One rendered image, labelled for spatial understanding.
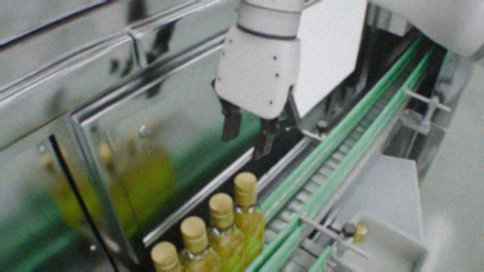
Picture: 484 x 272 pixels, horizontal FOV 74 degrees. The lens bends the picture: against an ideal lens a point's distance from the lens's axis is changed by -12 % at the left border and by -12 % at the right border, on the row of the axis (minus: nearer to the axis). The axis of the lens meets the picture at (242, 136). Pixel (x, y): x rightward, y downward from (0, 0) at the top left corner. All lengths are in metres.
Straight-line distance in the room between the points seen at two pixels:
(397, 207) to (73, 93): 0.95
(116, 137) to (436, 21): 0.43
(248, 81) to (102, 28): 0.19
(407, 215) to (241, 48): 0.83
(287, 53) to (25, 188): 0.38
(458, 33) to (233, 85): 0.27
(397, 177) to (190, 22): 0.90
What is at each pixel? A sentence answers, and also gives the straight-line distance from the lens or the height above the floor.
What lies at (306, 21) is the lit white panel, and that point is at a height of 1.27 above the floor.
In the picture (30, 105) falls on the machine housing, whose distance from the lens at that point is 0.43.
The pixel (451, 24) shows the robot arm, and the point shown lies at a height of 1.45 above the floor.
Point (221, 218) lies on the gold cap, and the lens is 0.55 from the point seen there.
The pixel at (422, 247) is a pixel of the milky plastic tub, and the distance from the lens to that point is 0.98.
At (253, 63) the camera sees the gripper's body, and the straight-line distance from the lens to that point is 0.44.
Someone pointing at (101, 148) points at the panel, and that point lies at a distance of 0.50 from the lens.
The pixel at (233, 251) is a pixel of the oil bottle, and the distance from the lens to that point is 0.61.
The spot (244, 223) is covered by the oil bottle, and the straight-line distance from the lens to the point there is 0.61.
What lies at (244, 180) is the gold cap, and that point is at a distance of 0.57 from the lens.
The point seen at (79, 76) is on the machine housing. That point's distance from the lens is 0.45.
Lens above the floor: 1.59
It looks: 41 degrees down
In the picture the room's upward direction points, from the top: straight up
